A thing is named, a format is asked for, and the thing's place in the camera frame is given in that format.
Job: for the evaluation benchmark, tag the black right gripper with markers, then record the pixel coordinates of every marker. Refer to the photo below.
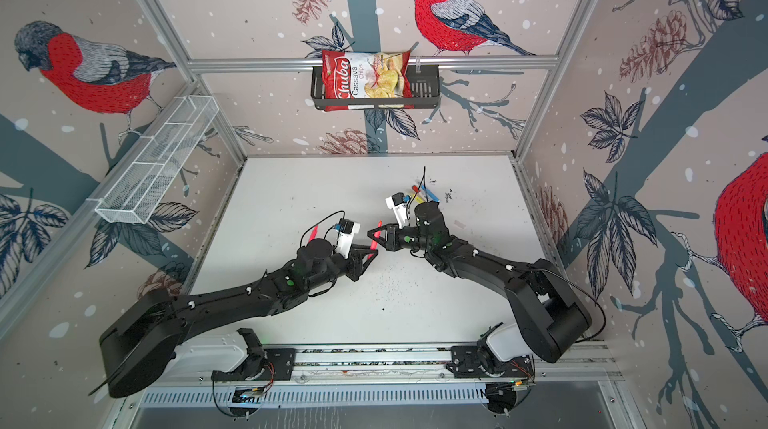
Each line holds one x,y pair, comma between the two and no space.
391,242

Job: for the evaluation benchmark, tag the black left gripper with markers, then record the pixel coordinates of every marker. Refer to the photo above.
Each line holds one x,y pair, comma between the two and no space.
356,262

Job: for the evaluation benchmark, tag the white whiteboard marker pen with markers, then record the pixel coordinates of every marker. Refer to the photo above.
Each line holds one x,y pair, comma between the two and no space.
416,191

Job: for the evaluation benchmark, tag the blue marker pen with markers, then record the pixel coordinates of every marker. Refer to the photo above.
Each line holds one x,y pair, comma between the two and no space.
430,194

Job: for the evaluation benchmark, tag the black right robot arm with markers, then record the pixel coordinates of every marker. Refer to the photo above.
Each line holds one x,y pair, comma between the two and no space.
548,314

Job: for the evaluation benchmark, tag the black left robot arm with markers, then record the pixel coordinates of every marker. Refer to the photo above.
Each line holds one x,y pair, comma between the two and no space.
137,348

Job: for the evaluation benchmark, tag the red cassava chips bag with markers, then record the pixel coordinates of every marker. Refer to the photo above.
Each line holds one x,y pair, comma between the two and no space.
348,77

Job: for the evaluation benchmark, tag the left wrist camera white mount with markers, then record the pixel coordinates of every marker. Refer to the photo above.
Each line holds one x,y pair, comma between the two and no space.
346,232

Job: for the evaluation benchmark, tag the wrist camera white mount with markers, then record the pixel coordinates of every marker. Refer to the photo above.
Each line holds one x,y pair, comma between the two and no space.
346,232
398,204

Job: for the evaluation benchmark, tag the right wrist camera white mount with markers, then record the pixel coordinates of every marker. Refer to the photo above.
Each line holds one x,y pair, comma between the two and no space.
398,204

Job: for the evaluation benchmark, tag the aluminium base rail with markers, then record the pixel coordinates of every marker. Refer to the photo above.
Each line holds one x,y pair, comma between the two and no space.
424,363

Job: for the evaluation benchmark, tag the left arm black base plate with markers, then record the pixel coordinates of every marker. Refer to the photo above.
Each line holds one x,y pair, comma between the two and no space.
269,364

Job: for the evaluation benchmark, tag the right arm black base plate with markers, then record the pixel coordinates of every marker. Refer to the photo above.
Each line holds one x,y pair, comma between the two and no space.
486,362

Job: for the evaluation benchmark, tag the black wire wall basket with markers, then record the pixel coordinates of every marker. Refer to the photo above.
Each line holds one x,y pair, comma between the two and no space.
423,82

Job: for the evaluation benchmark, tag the white wire mesh shelf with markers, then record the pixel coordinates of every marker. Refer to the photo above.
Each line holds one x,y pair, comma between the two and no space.
140,188

